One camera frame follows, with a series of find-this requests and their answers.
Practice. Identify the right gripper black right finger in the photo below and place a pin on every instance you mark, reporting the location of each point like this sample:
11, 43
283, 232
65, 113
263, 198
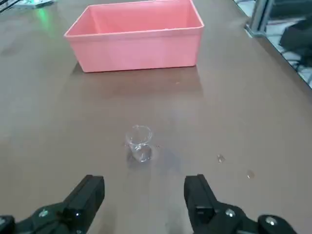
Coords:
202, 202

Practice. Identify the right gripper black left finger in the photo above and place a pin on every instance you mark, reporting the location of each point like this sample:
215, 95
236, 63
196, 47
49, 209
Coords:
80, 202

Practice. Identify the small glass beaker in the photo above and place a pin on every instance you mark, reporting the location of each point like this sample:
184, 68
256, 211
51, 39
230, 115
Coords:
140, 146

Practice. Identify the pink plastic container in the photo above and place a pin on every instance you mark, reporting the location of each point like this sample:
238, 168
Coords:
136, 51

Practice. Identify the long black power brick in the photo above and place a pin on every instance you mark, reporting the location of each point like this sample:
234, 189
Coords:
297, 39

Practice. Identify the aluminium frame post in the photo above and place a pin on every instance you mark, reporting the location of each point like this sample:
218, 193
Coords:
259, 17

